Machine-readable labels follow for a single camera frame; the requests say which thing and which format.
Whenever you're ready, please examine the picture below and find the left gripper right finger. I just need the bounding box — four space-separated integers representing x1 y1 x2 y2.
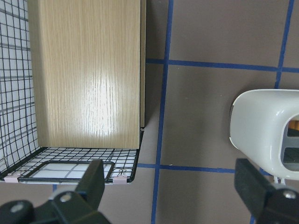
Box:
234 159 299 224

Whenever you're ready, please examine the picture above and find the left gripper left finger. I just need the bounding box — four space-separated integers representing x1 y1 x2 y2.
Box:
51 160 105 224

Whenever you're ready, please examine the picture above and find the white toaster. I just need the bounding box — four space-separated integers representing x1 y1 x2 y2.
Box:
229 89 299 180

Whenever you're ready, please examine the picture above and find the yellow bread slice in toaster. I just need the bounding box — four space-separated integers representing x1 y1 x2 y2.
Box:
288 120 299 131

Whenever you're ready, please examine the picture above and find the white toaster power cable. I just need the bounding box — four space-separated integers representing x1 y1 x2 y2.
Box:
273 176 287 186

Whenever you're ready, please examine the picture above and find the wire and wood shelf rack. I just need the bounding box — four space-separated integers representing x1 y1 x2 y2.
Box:
0 0 147 185

